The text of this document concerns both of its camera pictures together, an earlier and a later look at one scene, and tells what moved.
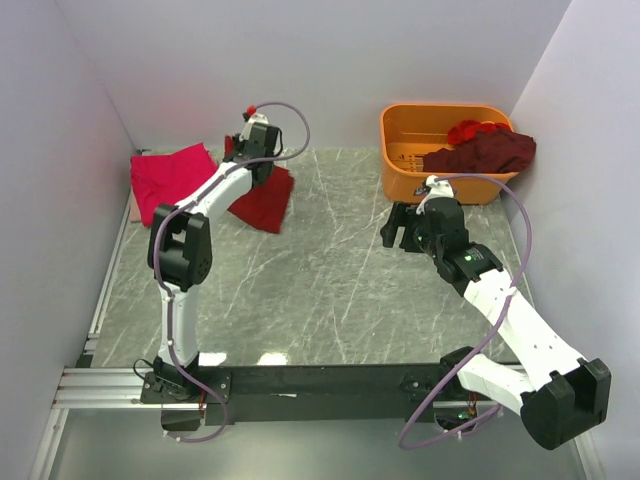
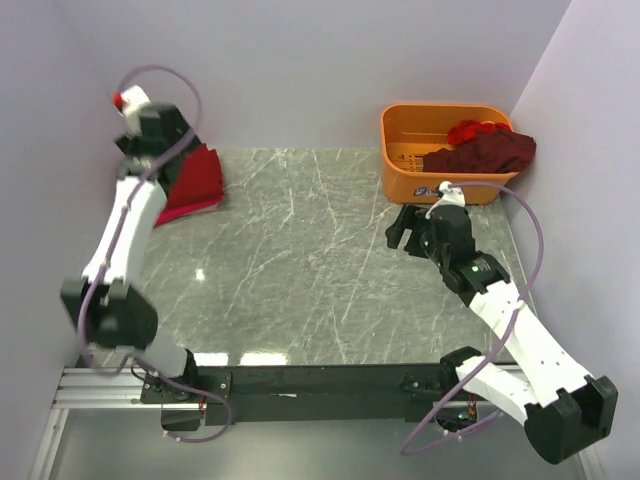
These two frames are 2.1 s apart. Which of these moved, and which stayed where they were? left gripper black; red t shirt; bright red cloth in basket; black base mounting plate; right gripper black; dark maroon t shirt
Moved: red t shirt; left gripper black
Stayed: black base mounting plate; dark maroon t shirt; right gripper black; bright red cloth in basket
